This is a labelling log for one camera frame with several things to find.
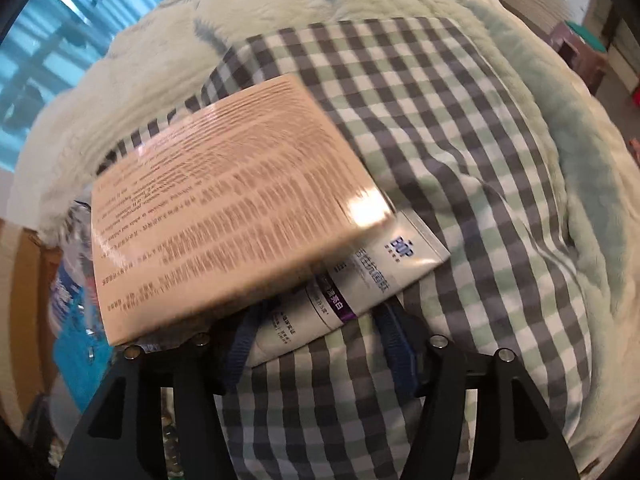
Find light green knit blanket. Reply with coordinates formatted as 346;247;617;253
8;0;639;479

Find blue curtain left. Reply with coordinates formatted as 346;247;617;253
1;0;163;171

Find pink beige cardboard box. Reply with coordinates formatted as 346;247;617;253
91;75;394;346

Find crushed water bottle blue label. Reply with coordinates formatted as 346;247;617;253
48;197;101;339

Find checkered gingham cloth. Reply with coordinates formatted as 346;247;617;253
105;18;592;479

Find teal blister pack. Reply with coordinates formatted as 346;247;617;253
53;309;113;412

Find brown cardboard box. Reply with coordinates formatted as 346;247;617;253
1;220;62;434

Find white BOP tube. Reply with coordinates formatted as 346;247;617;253
246;209;450;368

